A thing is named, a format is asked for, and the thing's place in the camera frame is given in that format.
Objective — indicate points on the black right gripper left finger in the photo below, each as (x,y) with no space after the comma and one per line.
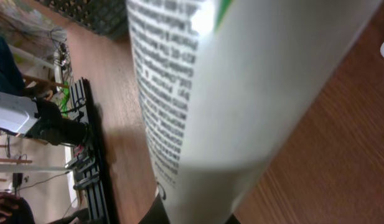
(156,214)

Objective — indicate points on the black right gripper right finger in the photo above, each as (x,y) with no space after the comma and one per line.
(232,220)

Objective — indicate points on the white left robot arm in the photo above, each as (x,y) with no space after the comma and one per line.
(39,119)

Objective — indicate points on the person in blue jeans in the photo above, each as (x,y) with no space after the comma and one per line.
(11,81)

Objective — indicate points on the grey plastic mesh basket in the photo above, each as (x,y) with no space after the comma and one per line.
(102,17)

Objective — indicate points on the black aluminium mounting rail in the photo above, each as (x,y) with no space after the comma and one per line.
(91,170)

